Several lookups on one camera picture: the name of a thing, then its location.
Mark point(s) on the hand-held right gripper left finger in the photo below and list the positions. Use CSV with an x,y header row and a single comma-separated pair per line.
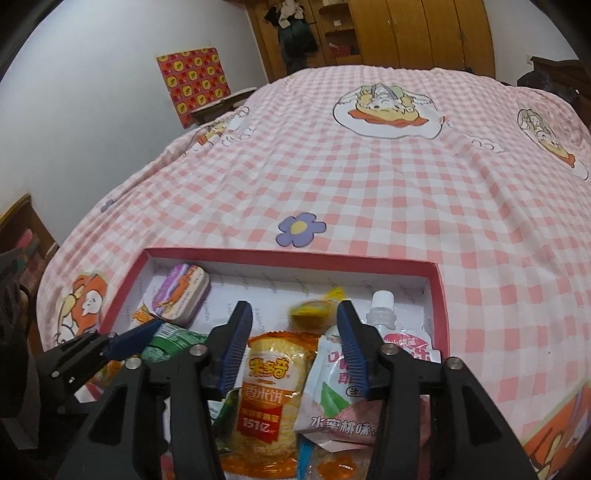
x,y
231,355

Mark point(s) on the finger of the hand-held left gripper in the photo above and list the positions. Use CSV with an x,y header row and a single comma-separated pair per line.
x,y
134,339

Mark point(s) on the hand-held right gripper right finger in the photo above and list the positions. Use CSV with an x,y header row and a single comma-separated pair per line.
x,y
353,355

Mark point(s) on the pink pouch with white cap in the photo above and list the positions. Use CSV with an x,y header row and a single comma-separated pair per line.
x,y
401,332

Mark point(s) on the yellow rice cracker packet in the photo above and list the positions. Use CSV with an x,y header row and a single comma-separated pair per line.
x,y
272,392

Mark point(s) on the yellow orange candy bag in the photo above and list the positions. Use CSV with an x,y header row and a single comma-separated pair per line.
x,y
314,311

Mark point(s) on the pink peach snack packet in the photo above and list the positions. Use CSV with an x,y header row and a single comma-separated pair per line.
x,y
332,415

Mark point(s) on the red cardboard box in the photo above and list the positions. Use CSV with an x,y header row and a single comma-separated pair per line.
x,y
277,277

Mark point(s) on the blue clear mooncake packet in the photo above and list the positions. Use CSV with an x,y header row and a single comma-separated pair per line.
x,y
330,464

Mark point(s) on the purple oval tin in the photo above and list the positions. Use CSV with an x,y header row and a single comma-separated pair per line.
x,y
180,293

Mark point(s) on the wooden side shelf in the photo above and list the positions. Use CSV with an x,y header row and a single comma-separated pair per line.
x,y
25,249

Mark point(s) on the pink checked printed blanket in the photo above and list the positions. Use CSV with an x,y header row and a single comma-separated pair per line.
x,y
369,175

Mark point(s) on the small dark side table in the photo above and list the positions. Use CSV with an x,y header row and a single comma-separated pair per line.
x,y
221,104

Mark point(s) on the red yellow patterned gift box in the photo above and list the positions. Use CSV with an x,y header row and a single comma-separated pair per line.
x,y
194,83

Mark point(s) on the dark hanging clothes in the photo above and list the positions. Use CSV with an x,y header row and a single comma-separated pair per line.
x,y
295,37

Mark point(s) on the wooden wardrobe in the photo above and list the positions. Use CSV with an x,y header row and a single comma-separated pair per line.
x,y
406,32

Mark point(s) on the dark wooden furniture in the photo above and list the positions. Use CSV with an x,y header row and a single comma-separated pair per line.
x,y
558,83

